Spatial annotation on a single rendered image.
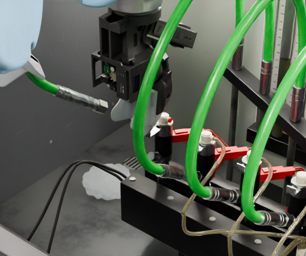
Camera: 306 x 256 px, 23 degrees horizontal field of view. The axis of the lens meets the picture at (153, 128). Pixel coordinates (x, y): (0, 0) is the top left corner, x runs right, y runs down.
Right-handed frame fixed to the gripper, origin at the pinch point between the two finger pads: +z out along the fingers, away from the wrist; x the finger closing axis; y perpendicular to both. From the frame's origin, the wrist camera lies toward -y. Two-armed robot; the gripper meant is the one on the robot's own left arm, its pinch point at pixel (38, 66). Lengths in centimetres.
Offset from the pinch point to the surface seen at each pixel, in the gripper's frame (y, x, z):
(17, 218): 26.8, -19.5, 20.1
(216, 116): -10.7, -25.8, 40.1
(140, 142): -2.7, 18.3, 11.6
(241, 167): -8.4, 15.3, 27.2
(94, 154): 11.6, -35.3, 29.7
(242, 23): -22.2, 21.5, 10.0
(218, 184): -3.4, 4.1, 32.9
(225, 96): -14.7, -23.2, 37.5
